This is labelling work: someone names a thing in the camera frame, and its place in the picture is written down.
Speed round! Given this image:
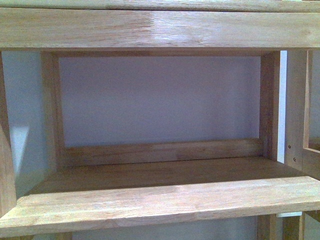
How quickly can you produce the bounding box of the wooden shelf unit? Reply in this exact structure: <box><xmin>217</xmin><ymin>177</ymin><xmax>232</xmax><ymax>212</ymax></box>
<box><xmin>0</xmin><ymin>0</ymin><xmax>320</xmax><ymax>240</ymax></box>

